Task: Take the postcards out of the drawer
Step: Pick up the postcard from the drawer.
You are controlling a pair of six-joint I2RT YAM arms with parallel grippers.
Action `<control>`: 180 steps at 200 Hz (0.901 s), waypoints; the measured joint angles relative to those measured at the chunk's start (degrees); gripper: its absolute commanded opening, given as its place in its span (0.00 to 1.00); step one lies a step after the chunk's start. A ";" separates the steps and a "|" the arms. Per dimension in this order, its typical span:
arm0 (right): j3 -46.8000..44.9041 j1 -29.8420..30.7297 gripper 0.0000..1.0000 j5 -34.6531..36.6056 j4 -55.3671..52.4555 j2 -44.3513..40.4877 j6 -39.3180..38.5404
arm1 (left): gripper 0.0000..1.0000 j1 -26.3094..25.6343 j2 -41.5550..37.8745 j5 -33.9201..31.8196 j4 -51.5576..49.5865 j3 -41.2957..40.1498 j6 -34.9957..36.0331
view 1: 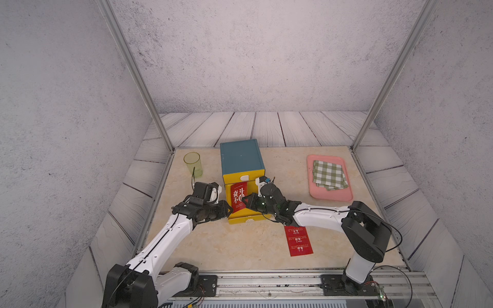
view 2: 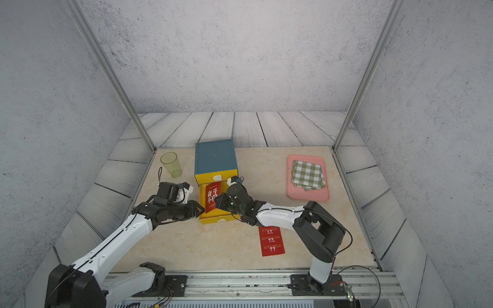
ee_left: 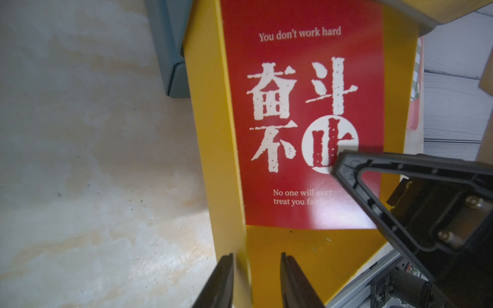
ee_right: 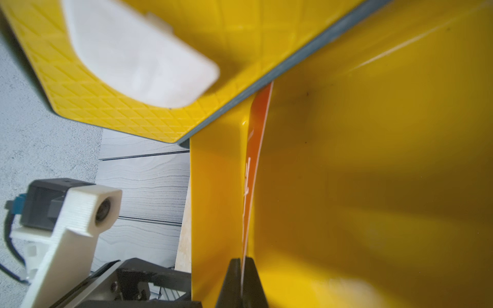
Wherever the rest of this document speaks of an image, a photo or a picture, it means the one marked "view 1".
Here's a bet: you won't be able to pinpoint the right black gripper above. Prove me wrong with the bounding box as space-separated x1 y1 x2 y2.
240 192 279 217

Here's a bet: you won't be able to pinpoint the yellow drawer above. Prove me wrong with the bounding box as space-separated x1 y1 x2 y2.
225 181 265 225
223 169 265 184

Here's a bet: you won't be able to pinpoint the red postcard white characters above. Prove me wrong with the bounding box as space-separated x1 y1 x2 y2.
231 182 248 213

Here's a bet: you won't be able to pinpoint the red postcards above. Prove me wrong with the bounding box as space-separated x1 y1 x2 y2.
285 227 313 257

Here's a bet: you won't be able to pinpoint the yellow top drawer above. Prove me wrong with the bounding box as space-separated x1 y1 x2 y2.
223 169 265 184

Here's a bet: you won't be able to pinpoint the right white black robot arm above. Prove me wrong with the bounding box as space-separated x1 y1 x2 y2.
242 184 394 287

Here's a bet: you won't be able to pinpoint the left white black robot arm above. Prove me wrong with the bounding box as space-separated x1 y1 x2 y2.
102 182 232 307

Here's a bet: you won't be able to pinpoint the teal drawer cabinet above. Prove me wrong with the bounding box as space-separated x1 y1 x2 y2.
220 139 265 176

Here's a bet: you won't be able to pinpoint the green translucent plastic cup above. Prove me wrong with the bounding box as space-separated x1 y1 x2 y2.
184 151 203 178

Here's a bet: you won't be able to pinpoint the green checkered cloth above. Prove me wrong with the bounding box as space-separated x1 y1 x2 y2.
312 160 349 191

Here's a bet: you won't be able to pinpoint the pink plastic tray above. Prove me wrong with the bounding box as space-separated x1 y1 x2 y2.
307 155 353 201

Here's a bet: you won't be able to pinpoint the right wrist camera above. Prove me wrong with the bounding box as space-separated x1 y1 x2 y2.
255 176 271 196

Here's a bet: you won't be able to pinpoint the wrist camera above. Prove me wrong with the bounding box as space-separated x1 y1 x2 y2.
255 176 271 196
209 182 222 204

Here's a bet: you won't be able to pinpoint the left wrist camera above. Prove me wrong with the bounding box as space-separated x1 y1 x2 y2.
209 182 222 204

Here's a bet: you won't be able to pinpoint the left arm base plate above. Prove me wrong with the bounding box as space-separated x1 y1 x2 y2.
174 275 218 298

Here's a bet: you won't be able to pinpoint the aluminium front rail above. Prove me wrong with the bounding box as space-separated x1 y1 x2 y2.
101 269 440 308

